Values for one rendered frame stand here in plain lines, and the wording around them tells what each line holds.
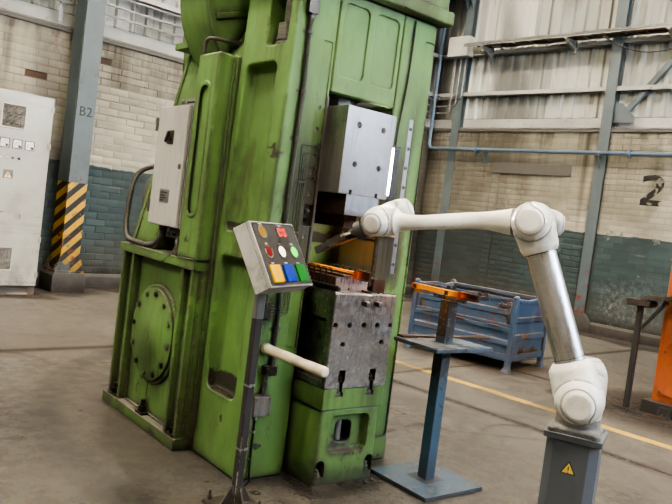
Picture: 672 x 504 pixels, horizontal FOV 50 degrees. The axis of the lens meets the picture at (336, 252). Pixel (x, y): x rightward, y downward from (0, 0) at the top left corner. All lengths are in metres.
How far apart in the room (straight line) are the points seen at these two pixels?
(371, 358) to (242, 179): 1.07
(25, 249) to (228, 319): 4.87
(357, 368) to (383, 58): 1.51
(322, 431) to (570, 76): 9.27
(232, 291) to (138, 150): 5.97
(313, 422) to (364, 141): 1.32
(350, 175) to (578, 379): 1.42
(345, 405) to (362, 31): 1.77
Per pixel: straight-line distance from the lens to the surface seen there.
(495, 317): 7.01
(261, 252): 2.79
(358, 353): 3.41
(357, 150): 3.34
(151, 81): 9.51
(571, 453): 2.75
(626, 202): 10.98
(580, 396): 2.46
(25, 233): 8.20
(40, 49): 8.95
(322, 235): 3.85
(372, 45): 3.61
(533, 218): 2.45
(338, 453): 3.52
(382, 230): 2.61
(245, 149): 3.58
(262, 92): 3.55
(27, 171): 8.16
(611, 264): 11.00
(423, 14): 3.79
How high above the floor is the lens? 1.27
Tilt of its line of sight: 3 degrees down
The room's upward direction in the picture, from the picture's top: 7 degrees clockwise
